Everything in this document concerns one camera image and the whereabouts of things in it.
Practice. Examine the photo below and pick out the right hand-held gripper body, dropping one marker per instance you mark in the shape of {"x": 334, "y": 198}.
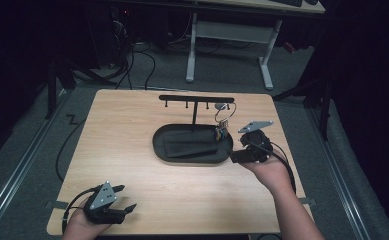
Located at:
{"x": 257, "y": 141}

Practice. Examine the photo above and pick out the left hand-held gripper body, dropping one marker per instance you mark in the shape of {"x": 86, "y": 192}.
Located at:
{"x": 103, "y": 200}

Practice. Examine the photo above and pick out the bunch of keys with tags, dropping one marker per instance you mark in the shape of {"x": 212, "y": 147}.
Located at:
{"x": 222, "y": 128}

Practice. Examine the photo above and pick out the black key rack with tray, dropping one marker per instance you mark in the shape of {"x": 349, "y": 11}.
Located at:
{"x": 182, "y": 159}

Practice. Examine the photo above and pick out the person's left hand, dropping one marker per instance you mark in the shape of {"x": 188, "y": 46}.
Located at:
{"x": 80, "y": 226}

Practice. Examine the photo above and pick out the person's right hand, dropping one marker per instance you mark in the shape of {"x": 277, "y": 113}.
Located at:
{"x": 270, "y": 175}

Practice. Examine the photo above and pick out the grey round table grommet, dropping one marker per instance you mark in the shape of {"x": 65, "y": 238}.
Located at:
{"x": 219, "y": 106}

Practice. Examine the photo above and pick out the grey tape strip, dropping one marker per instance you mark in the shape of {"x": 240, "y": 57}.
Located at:
{"x": 55, "y": 204}
{"x": 308, "y": 201}

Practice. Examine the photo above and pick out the black metal stand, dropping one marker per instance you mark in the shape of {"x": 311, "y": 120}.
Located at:
{"x": 324, "y": 110}
{"x": 51, "y": 90}

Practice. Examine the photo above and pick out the small red object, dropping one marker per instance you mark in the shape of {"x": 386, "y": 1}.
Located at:
{"x": 289, "y": 47}

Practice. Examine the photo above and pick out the desk with white legs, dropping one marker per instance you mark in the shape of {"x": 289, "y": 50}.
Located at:
{"x": 228, "y": 32}

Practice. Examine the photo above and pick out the black keyboard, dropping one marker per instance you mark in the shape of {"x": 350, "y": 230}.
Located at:
{"x": 287, "y": 2}

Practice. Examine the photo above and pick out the black computer tower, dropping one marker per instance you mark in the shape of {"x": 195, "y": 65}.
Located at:
{"x": 120, "y": 33}

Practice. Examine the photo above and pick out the metal floor rail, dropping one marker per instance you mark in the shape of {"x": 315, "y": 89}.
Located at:
{"x": 15, "y": 173}
{"x": 341, "y": 183}

